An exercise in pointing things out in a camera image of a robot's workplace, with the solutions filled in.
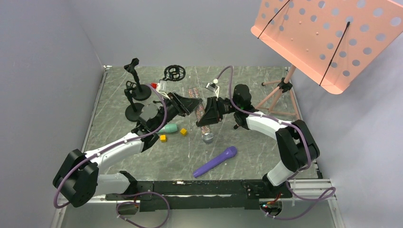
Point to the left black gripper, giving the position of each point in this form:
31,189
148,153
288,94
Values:
176,103

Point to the round-base mic stand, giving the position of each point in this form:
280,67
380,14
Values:
134,110
139,92

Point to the pink music stand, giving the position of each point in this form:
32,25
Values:
346,56

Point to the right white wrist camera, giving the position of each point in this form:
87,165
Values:
213,87

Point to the yellow cube near teal mic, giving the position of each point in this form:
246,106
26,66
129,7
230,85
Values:
163,138

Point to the teal microphone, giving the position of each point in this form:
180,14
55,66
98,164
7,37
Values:
169,128

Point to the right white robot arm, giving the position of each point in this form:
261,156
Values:
295,142

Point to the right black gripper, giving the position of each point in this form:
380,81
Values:
215,108

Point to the tripod stand with shock mount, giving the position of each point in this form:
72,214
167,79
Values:
174,73

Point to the round-base mic stand front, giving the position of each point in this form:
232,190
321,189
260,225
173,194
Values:
134,110

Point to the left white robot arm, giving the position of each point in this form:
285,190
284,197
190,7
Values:
81,177

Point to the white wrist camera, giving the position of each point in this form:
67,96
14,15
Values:
213,87
161,88

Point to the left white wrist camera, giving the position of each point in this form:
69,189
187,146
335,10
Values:
161,88

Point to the purple microphone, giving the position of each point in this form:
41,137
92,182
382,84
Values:
228,153

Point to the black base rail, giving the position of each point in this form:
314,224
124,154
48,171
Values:
203,194

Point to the round-base mic stand rear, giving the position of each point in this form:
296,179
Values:
139,92

